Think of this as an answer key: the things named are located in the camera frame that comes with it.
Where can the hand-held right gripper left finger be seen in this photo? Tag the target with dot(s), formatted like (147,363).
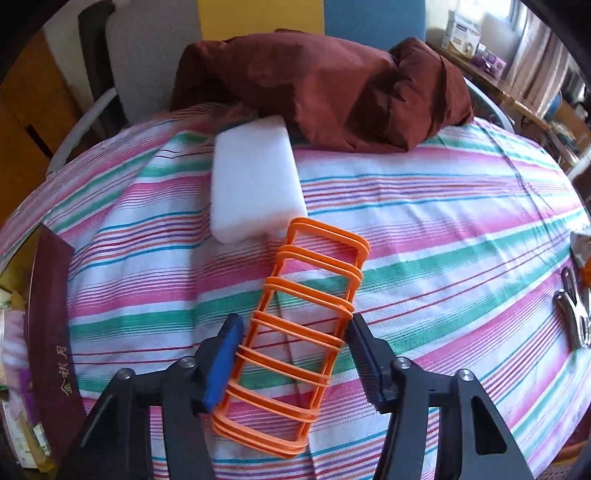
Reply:
(224,360)

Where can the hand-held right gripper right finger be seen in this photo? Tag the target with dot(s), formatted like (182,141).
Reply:
(364,364)

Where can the orange plastic rack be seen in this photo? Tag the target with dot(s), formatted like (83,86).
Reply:
(295,341)

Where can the gold-lined gift box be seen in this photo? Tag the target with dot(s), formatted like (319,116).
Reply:
(51,323)

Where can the pink knitted cloth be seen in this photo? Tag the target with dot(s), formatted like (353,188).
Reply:
(11,341)

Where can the striped tablecloth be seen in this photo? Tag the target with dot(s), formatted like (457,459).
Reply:
(438,221)

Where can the white foam block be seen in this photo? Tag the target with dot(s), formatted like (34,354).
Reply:
(254,180)

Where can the white printed tissue box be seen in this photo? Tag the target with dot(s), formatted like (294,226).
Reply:
(23,434)

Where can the metal spring clip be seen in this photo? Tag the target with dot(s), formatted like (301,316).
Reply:
(575,309)

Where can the silver foil wrapper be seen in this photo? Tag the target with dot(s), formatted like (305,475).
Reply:
(582,247)

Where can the dark red cloth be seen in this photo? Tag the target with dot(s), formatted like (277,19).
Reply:
(323,83)

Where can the wooden desk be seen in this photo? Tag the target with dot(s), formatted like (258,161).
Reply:
(517,101)

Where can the wooden wardrobe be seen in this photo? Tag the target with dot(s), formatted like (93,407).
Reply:
(27,120)

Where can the grey yellow blue chair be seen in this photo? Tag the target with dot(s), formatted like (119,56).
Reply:
(152,46)

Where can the small purple box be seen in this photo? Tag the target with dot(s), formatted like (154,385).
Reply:
(491,60)

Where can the small white box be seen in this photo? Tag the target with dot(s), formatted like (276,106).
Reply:
(461,34)

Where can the pink patterned curtain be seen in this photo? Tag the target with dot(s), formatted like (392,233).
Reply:
(538,64)

